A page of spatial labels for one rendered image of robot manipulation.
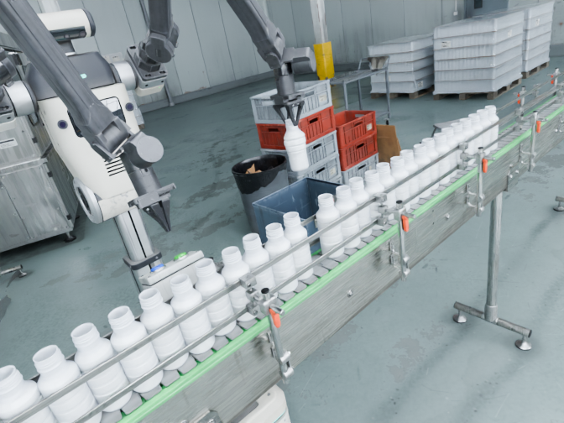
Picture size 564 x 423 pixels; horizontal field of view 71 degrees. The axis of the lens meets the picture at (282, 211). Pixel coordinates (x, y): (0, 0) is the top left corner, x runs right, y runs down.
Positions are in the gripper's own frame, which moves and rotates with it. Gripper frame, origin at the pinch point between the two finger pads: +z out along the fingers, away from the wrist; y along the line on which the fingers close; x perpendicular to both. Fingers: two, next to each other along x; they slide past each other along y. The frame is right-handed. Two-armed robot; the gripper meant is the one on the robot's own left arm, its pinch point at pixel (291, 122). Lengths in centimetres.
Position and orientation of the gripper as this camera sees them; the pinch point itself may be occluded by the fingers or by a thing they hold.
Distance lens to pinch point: 128.4
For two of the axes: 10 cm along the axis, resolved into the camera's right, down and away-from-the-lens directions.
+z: 1.7, 9.1, 3.7
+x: -7.8, 3.5, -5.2
